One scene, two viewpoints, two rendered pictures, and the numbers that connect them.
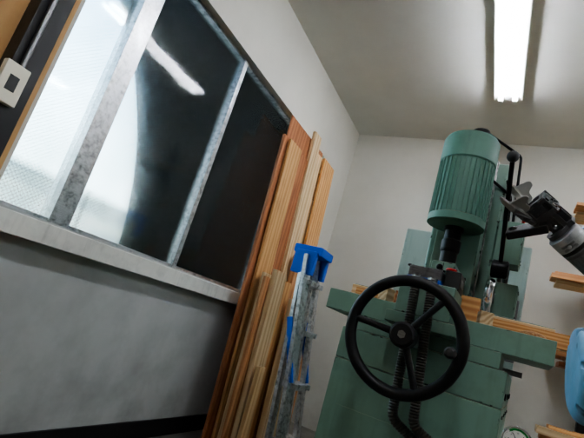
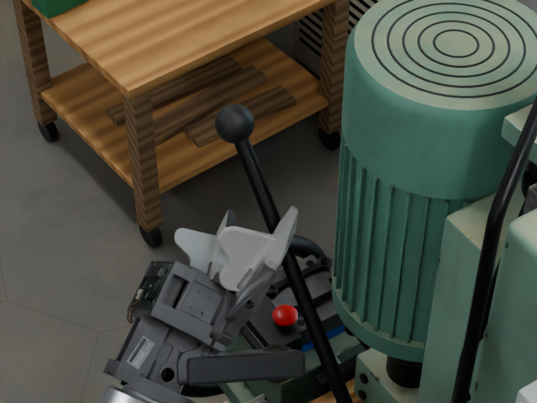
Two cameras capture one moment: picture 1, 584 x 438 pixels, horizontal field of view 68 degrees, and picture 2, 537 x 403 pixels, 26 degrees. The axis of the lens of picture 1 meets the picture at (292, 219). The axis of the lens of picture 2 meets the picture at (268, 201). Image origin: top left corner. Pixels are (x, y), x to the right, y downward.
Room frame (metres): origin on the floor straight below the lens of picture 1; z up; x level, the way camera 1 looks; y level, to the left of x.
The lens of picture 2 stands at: (1.52, -1.25, 2.07)
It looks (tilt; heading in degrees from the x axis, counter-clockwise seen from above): 45 degrees down; 116
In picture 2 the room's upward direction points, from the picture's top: straight up
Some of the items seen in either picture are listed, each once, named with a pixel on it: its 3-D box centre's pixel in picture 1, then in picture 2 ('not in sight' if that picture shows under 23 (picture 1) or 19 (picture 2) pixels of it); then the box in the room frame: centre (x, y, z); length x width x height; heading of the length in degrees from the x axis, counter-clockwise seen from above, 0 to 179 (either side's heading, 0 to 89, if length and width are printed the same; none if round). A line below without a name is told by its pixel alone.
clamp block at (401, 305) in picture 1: (428, 303); (297, 345); (1.15, -0.42, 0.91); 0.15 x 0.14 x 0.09; 59
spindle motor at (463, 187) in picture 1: (463, 183); (436, 181); (1.33, -0.51, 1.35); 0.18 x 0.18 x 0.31
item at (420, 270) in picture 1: (436, 277); (293, 309); (1.15, -0.42, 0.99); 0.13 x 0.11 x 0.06; 59
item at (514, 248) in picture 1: (509, 246); not in sight; (1.43, -0.75, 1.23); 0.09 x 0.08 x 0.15; 149
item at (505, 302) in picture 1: (501, 302); not in sight; (1.40, -0.74, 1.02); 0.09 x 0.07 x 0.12; 59
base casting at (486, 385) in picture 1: (432, 368); not in sight; (1.43, -0.57, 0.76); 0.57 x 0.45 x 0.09; 149
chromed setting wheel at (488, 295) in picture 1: (488, 297); not in sight; (1.37, -0.68, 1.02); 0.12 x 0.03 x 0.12; 149
